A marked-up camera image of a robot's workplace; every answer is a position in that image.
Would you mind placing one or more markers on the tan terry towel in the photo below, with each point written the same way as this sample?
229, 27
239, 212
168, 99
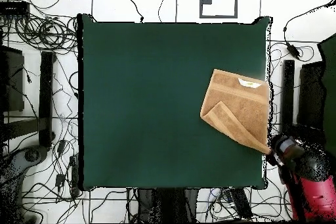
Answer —
241, 108

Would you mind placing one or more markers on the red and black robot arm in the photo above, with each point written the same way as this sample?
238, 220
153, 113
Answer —
317, 197

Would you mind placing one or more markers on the dark green table cloth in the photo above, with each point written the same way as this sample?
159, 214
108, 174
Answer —
144, 103

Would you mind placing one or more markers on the black power strip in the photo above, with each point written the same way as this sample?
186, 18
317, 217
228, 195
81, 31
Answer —
240, 204

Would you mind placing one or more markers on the dark wheeled stand base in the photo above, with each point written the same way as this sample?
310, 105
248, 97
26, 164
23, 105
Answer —
31, 155

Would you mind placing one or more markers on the black equipment box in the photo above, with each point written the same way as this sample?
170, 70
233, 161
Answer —
13, 82
312, 95

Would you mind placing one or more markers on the green cloth beside table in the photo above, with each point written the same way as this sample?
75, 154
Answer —
331, 90

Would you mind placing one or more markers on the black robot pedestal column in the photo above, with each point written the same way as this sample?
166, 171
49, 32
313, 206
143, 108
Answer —
168, 203

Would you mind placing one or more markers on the grey rectangular frame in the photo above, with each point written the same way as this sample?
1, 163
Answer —
218, 16

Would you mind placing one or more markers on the flat black switch box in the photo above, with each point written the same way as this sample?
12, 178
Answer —
14, 8

